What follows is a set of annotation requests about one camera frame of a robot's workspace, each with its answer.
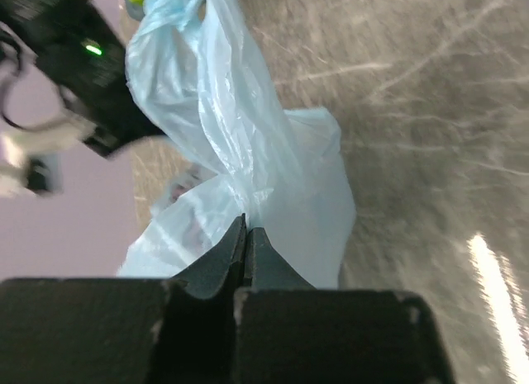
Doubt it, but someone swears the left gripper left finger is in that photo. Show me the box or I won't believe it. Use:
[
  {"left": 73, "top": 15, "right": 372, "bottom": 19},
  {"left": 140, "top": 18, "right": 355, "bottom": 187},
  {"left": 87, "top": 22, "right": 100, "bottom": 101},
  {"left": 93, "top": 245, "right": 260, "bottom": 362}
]
[{"left": 171, "top": 214, "right": 247, "bottom": 300}]

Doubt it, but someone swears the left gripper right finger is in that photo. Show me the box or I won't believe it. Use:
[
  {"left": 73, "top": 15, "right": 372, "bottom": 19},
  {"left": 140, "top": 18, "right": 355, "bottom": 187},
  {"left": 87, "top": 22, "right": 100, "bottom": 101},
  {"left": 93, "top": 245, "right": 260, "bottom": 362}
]
[{"left": 243, "top": 228, "right": 315, "bottom": 292}]

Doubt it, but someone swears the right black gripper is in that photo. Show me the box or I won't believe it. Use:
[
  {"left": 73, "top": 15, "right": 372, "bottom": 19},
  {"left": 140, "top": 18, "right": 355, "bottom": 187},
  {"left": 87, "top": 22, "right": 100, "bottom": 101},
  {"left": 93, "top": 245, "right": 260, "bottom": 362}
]
[{"left": 1, "top": 0, "right": 164, "bottom": 157}]

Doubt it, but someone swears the light blue plastic bag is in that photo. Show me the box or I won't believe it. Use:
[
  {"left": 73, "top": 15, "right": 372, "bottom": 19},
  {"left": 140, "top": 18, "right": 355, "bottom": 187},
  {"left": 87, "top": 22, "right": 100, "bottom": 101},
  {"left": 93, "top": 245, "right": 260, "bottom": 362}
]
[{"left": 118, "top": 0, "right": 355, "bottom": 289}]

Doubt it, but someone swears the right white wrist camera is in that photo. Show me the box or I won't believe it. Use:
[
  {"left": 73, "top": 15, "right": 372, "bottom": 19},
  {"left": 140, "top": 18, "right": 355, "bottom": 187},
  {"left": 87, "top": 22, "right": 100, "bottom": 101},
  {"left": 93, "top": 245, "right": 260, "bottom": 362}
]
[{"left": 1, "top": 114, "right": 95, "bottom": 197}]

